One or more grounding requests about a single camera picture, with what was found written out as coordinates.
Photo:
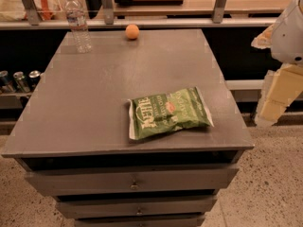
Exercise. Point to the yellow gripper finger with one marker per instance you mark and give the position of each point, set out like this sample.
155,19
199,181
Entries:
280,89
264,39

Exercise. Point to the green jalapeno chip bag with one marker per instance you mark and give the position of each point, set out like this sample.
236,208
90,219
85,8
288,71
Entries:
165,113

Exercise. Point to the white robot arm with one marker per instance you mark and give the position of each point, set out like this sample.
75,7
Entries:
287,36

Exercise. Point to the white orange plastic bag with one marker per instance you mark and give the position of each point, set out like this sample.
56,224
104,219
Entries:
16,10

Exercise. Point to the wooden shelf counter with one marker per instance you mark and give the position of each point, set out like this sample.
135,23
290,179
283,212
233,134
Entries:
190,13

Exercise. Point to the orange fruit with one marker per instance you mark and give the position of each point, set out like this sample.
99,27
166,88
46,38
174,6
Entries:
132,32

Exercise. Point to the middle grey drawer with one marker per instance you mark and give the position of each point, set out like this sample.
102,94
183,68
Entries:
136,207

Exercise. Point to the grey drawer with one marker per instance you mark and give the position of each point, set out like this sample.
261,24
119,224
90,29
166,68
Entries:
136,207
189,220
131,179

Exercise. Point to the bottom grey drawer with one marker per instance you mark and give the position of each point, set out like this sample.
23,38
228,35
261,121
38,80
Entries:
189,220

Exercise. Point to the clear plastic water bottle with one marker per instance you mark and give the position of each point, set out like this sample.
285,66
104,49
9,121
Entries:
75,17

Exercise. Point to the grey drawer cabinet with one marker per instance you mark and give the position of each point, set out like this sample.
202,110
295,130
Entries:
78,116

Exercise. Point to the right soda can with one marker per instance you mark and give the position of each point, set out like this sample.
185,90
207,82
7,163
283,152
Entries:
34,77

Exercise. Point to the top grey drawer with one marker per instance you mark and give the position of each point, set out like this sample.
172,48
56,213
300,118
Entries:
131,179

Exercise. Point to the left soda can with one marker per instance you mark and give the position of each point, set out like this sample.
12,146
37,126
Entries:
4,76

